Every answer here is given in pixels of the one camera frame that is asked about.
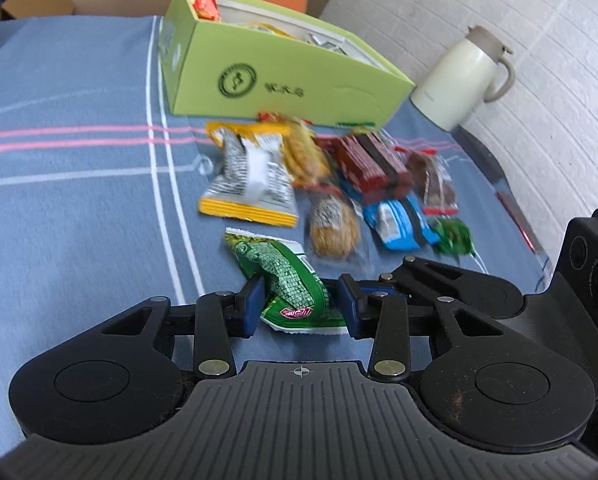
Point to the yellow snack bag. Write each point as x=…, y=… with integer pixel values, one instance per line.
x=253, y=183

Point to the small green candy packet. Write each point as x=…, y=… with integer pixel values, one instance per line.
x=455, y=239

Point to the blue snack packet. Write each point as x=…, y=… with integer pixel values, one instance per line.
x=400, y=224

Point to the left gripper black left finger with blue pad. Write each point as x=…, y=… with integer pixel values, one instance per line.
x=219, y=317

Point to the red snack bag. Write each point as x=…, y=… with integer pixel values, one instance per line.
x=207, y=10

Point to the golden transparent snack bag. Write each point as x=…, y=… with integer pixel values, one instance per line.
x=268, y=29

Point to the dark red snack box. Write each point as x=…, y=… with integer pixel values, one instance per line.
x=368, y=170

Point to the silver foil snack packet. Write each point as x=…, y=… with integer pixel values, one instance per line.
x=327, y=44

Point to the green cardboard box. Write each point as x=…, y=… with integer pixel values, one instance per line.
x=221, y=69

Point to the green snack packet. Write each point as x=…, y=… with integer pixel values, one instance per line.
x=297, y=299

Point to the biscuit stack clear wrapper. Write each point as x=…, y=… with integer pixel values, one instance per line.
x=306, y=162

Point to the white thermos jug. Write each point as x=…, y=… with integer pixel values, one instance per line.
x=475, y=70

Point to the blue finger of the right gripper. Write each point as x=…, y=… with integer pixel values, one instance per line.
x=377, y=288

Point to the round cracker clear packet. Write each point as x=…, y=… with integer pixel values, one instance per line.
x=334, y=230

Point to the blue striped tablecloth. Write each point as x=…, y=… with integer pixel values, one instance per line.
x=99, y=187

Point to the brown cookie clear packet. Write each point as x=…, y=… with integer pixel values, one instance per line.
x=432, y=183

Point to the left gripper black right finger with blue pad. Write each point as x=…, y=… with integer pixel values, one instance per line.
x=385, y=319

